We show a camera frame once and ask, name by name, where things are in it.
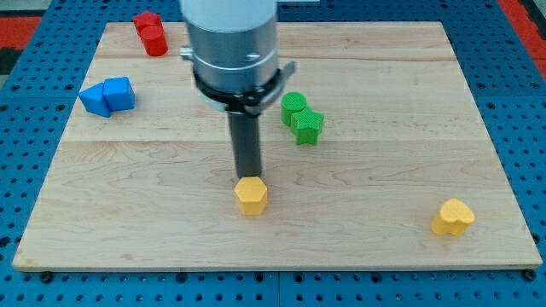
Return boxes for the blue triangle block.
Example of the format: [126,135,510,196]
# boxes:
[78,83,111,118]

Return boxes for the yellow heart block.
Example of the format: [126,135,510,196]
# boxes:
[430,198,476,236]

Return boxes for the red pentagon block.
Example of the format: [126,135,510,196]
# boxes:
[132,10,162,35]

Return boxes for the blue cube block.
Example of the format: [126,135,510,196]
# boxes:
[103,77,136,112]

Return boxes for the green cylinder block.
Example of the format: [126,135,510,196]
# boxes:
[281,91,307,126]

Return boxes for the yellow hexagon block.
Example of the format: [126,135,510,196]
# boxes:
[234,177,268,216]

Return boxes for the wooden board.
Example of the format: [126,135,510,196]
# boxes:
[13,21,543,272]

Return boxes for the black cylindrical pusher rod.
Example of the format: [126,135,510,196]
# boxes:
[228,113,262,178]

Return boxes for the green star block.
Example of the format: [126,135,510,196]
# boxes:
[291,107,325,145]

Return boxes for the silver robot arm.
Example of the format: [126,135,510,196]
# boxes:
[180,0,283,177]

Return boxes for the red cylinder block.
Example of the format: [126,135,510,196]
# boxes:
[140,26,168,56]

